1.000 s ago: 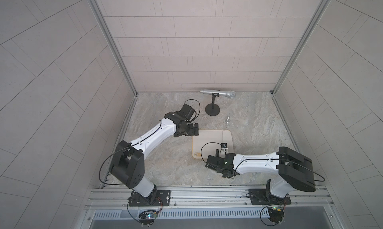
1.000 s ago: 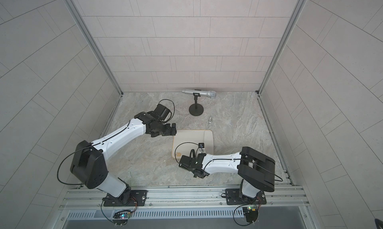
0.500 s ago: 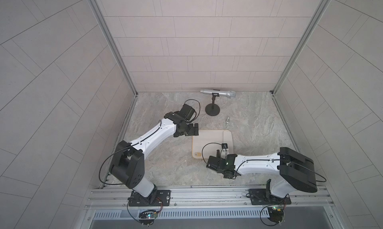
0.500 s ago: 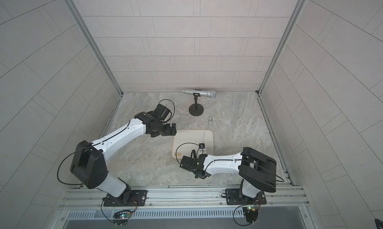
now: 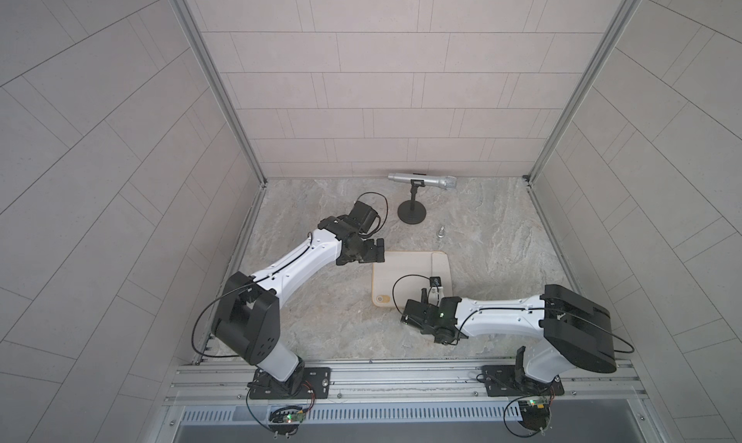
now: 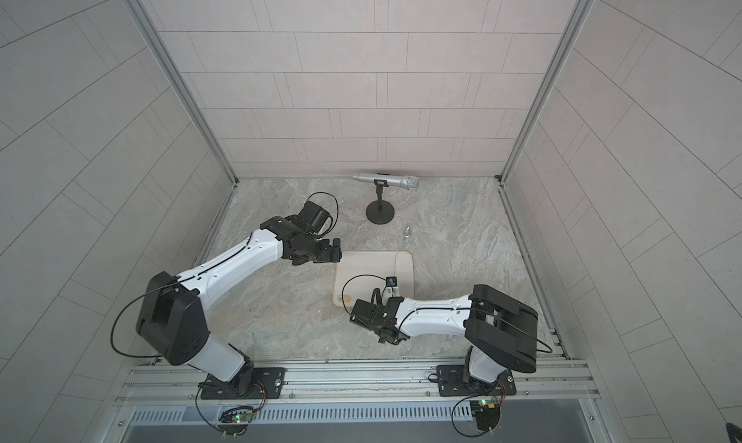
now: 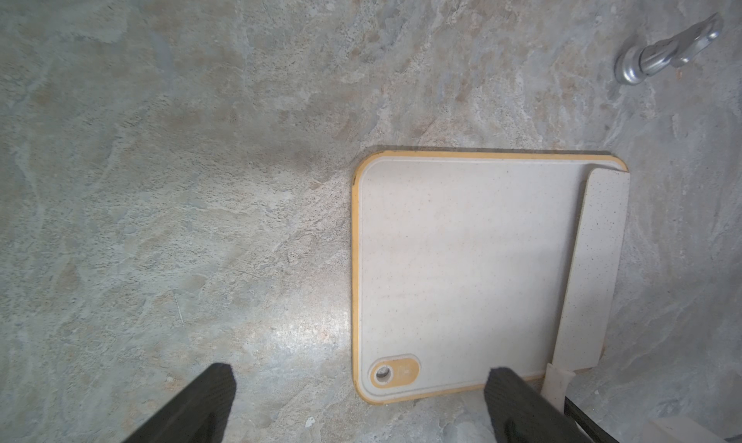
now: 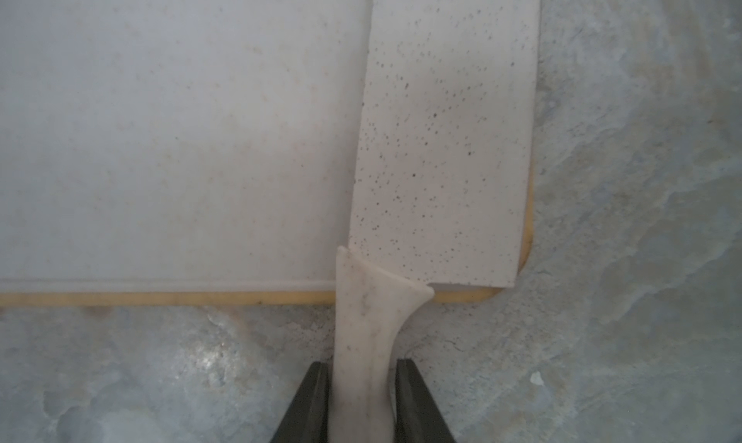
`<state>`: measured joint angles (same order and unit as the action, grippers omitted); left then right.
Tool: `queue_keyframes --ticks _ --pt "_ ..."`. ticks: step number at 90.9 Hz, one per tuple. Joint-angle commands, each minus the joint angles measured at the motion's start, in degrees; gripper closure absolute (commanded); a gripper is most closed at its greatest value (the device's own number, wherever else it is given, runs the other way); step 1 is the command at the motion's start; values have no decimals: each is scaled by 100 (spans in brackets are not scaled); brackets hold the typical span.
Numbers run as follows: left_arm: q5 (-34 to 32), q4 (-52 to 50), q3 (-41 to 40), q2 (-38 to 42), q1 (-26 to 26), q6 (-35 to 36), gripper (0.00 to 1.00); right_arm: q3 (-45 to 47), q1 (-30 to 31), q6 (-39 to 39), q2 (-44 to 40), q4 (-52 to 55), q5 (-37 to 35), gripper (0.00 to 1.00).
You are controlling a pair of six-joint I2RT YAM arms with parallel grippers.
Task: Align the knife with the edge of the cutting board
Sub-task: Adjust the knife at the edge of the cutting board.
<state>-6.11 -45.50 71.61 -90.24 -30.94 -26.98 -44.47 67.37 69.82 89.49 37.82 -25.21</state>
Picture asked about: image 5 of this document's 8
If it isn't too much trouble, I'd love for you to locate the white cutting board tan rim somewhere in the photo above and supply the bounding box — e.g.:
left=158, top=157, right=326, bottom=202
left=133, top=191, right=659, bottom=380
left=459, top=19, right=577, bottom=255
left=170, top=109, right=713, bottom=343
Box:
left=371, top=251, right=436, bottom=310

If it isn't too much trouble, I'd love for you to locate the white speckled cleaver knife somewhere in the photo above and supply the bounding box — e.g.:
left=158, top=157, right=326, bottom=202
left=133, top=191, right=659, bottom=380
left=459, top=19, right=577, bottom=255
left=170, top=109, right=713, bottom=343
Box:
left=429, top=251, right=453, bottom=305

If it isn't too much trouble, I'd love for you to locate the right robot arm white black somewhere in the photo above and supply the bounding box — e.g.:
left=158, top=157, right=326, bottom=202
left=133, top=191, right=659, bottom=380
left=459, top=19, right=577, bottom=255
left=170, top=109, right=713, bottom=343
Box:
left=401, top=285, right=618, bottom=395

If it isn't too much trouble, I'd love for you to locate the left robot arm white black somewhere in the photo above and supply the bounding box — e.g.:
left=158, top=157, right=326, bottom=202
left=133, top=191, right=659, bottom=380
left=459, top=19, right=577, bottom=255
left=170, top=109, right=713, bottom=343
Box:
left=211, top=215, right=386, bottom=395

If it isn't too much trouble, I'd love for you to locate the left green circuit board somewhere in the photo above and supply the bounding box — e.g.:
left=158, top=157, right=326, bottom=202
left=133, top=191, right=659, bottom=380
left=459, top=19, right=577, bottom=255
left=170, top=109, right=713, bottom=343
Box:
left=268, top=406, right=308, bottom=437

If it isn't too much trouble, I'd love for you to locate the black microphone stand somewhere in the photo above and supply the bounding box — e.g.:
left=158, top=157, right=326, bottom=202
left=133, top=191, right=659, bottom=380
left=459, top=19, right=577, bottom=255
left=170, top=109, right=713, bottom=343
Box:
left=397, top=180, right=427, bottom=225

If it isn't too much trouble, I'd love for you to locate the silver microphone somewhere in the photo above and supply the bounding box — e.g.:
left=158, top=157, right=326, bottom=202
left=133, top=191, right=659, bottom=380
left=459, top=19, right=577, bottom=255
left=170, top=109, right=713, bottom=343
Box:
left=388, top=173, right=457, bottom=190

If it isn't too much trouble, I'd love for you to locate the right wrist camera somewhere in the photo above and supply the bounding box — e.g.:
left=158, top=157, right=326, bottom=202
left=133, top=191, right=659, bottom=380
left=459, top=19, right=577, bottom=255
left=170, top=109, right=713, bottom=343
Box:
left=428, top=276, right=444, bottom=303

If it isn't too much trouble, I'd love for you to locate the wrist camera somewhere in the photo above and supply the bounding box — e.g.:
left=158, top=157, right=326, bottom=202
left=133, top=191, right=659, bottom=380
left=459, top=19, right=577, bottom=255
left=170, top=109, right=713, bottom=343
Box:
left=347, top=201, right=379, bottom=234
left=428, top=276, right=444, bottom=303

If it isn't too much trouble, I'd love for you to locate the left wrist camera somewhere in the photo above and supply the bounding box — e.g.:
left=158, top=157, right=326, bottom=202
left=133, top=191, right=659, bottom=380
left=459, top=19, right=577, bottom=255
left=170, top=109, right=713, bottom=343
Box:
left=347, top=201, right=379, bottom=234

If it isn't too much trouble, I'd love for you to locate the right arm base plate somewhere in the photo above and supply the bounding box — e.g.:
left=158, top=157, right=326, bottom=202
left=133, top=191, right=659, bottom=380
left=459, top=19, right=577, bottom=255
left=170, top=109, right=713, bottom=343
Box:
left=477, top=365, right=564, bottom=398

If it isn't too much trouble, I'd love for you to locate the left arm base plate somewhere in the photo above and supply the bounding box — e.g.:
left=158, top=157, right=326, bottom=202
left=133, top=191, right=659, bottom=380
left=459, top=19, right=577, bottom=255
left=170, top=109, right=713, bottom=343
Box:
left=247, top=366, right=332, bottom=401

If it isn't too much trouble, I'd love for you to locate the aluminium rail frame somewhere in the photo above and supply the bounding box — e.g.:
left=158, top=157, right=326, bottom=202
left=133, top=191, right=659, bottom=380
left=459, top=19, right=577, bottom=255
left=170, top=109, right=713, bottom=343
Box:
left=160, top=358, right=647, bottom=406

